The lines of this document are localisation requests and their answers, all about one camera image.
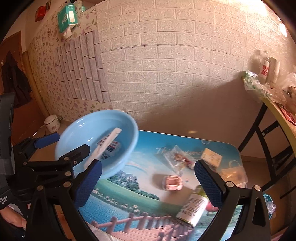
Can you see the clear snack bag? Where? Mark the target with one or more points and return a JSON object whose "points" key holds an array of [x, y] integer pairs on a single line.
{"points": [[178, 160]]}

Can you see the yellow-edged folding table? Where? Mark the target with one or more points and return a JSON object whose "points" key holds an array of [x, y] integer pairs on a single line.
{"points": [[283, 162]]}

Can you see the beige tissue pack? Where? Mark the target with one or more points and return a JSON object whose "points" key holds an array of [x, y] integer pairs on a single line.
{"points": [[211, 157]]}

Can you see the bread in plastic bag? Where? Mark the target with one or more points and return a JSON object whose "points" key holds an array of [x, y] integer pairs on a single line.
{"points": [[288, 85]]}

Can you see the white long spoon packet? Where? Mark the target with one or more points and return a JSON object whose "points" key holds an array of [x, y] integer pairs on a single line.
{"points": [[102, 146]]}

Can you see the green white bag roll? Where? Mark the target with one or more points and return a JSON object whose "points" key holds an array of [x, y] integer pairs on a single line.
{"points": [[193, 208]]}

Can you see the dark hanging jacket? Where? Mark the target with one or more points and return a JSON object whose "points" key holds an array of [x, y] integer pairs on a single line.
{"points": [[14, 80]]}

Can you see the white bottle red label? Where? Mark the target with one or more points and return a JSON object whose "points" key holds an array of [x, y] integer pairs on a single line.
{"points": [[263, 67]]}

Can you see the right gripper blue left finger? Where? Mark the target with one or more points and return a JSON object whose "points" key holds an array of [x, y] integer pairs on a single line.
{"points": [[85, 183]]}

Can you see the person's left hand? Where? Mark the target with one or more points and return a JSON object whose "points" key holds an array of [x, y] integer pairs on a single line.
{"points": [[13, 217]]}

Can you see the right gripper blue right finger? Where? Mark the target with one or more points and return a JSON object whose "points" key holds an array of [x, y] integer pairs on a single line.
{"points": [[211, 182]]}

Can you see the light blue plastic basin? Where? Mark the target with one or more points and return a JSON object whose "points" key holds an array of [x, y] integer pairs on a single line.
{"points": [[92, 128]]}

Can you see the stack of paper cups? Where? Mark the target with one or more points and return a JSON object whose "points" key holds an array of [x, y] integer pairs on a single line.
{"points": [[273, 72]]}

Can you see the green wall tissue box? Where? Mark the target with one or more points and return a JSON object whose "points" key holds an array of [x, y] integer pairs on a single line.
{"points": [[67, 19]]}

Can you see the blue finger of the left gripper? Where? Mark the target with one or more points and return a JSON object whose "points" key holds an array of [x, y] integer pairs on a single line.
{"points": [[46, 140], [77, 155]]}

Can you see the small white rice cooker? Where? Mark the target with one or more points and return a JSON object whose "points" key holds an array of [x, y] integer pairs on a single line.
{"points": [[52, 123]]}

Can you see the red wall fire alarm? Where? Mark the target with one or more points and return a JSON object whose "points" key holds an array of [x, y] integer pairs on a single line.
{"points": [[40, 13]]}

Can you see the clear box of toothpicks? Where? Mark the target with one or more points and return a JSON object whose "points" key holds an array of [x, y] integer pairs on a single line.
{"points": [[235, 173]]}

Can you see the green bag trash bin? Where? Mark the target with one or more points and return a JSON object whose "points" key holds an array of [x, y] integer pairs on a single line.
{"points": [[271, 207]]}

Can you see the pink small case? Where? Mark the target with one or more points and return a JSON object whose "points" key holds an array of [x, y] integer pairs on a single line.
{"points": [[172, 183]]}

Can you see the green white plastic bag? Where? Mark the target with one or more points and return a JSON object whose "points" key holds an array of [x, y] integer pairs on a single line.
{"points": [[254, 88]]}

